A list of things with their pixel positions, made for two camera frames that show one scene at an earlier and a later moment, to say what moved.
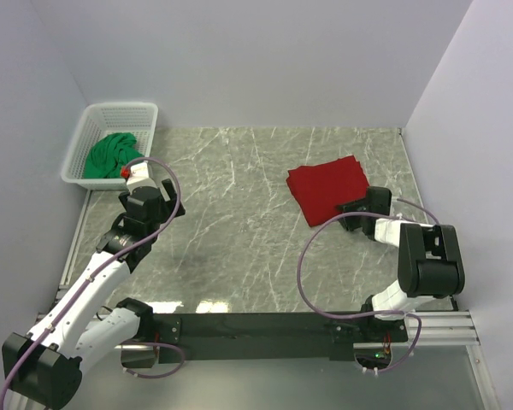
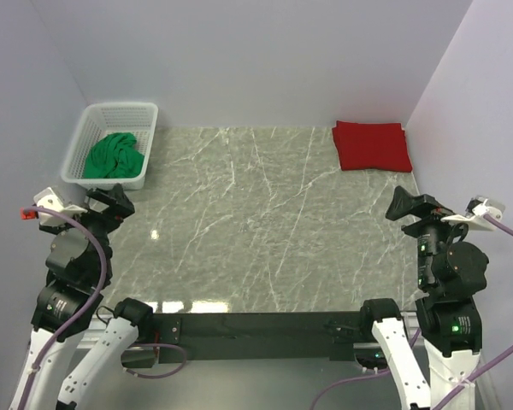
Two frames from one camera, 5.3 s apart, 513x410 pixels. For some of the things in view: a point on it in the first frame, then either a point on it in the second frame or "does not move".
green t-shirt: [109, 155] does not move
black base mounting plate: [247, 336] does not move
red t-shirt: [319, 189] to [372, 145]
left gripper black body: [168, 207] to [99, 224]
